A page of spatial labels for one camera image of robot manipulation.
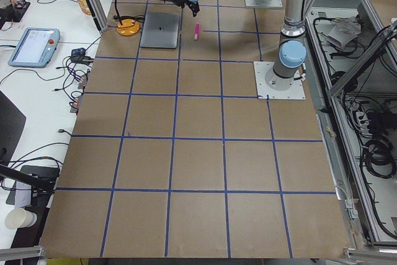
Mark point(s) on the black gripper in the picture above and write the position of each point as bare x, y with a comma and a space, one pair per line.
185, 0

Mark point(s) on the pink marker pen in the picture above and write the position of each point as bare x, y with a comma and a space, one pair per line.
197, 31

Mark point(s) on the grey closed laptop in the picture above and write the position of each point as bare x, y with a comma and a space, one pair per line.
160, 30

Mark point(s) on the yellow drink bottle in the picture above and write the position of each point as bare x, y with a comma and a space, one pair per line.
84, 7

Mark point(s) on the blue teach pendant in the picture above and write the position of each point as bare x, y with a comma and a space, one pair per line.
35, 48

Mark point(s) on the white paper cup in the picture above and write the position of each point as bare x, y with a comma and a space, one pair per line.
20, 218

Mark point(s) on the black camera stand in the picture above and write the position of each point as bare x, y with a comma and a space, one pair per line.
33, 185

